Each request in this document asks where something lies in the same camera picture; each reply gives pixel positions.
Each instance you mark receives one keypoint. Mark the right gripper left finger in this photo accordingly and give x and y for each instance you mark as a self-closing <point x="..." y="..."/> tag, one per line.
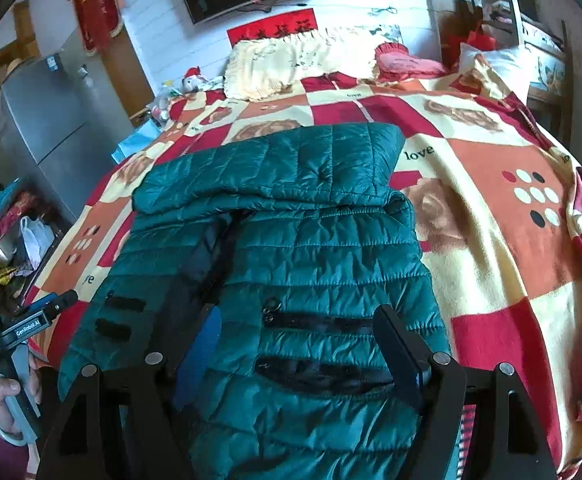
<point x="118" y="424"/>

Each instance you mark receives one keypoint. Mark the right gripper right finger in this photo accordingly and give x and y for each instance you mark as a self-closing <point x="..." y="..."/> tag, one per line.
<point x="474" y="424"/>

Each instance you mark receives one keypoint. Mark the teal quilted puffer jacket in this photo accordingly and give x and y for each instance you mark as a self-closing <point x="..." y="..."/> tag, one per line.
<point x="297" y="237"/>

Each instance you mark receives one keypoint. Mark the person's left hand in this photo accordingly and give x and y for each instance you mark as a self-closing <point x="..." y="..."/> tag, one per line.
<point x="9" y="388"/>

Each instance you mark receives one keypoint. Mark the white plastic bag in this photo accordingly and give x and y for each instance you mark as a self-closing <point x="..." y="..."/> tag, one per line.
<point x="37" y="238"/>

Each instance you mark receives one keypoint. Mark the red cream floral blanket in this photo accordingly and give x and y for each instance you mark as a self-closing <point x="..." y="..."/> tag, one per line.
<point x="498" y="204"/>

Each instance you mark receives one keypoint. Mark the grey refrigerator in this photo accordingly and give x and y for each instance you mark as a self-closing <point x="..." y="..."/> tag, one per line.
<point x="63" y="122"/>

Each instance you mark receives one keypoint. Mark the white plush toy red hat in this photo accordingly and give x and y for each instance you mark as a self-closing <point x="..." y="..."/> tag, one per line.
<point x="193" y="81"/>

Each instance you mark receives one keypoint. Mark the white pillow by bedside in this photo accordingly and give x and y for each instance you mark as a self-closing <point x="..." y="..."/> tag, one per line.
<point x="515" y="66"/>

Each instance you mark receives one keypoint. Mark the pink ruffled heart pillow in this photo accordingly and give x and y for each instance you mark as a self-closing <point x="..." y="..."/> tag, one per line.
<point x="395" y="63"/>

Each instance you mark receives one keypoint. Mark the red hanging knot decoration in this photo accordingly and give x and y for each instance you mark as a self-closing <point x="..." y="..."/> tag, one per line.
<point x="99" y="21"/>

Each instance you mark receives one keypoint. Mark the wooden chair with clutter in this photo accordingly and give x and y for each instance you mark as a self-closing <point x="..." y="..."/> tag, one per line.
<point x="546" y="55"/>

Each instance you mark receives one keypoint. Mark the red bag by bed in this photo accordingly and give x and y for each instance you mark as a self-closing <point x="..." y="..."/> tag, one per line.
<point x="476" y="38"/>

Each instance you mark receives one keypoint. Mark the cream fringed pillow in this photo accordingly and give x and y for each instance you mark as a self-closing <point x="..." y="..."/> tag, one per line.
<point x="258" y="69"/>

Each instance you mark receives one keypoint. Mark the red banner with characters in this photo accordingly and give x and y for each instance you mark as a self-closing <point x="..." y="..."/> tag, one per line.
<point x="275" y="26"/>

